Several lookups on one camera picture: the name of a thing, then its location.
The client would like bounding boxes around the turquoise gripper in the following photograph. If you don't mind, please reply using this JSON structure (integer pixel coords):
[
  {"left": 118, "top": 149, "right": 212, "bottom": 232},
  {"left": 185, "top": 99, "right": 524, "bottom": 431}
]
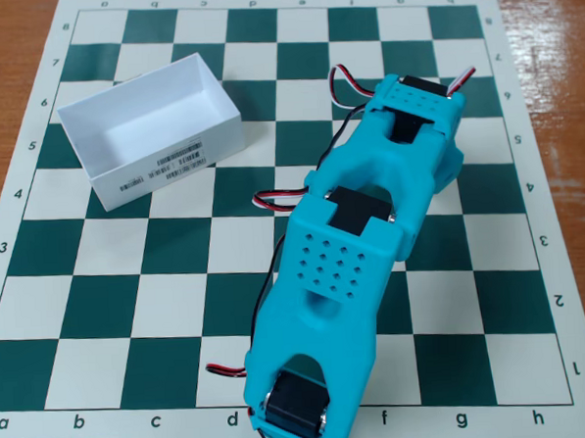
[{"left": 427, "top": 131, "right": 466, "bottom": 194}]

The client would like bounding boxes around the white cardboard box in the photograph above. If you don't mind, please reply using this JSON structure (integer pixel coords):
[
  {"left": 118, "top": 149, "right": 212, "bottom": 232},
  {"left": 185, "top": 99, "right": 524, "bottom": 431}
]
[{"left": 53, "top": 49, "right": 249, "bottom": 216}]

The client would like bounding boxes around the green white chessboard mat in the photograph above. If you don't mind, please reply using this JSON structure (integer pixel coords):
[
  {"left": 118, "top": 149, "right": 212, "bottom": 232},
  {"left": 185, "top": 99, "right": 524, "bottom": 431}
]
[{"left": 0, "top": 0, "right": 585, "bottom": 438}]

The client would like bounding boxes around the short red white servo cable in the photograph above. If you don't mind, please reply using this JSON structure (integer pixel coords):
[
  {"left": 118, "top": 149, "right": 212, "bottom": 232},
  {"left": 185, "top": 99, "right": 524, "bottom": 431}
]
[{"left": 445, "top": 65, "right": 479, "bottom": 96}]

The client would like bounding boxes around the looped red white black cable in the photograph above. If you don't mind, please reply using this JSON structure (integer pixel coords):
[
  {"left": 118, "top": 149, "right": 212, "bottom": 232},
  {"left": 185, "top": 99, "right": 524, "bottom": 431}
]
[{"left": 307, "top": 63, "right": 385, "bottom": 180}]

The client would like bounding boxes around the red white black servo cable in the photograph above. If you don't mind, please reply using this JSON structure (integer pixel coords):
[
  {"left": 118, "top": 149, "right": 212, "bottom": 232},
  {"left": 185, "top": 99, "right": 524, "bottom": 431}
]
[
  {"left": 204, "top": 360, "right": 249, "bottom": 380},
  {"left": 250, "top": 184, "right": 314, "bottom": 219}
]

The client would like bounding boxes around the thin black cable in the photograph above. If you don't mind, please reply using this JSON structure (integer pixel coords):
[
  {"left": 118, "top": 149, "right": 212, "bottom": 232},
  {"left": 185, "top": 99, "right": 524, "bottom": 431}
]
[{"left": 245, "top": 233, "right": 295, "bottom": 354}]

